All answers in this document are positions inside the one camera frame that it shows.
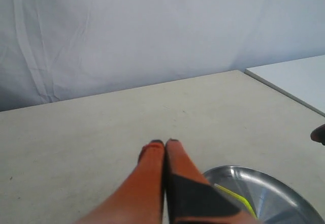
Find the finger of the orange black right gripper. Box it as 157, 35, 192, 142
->
310, 124, 325, 145

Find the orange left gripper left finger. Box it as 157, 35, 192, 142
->
76, 140, 165, 223

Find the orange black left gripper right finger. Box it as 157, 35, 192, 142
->
165, 139, 256, 223

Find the yellow plastic straw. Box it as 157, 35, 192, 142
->
214, 183, 257, 219

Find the white side table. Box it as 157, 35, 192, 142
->
245, 55, 324, 116

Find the round silver metal plate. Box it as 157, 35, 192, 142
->
204, 166, 324, 223

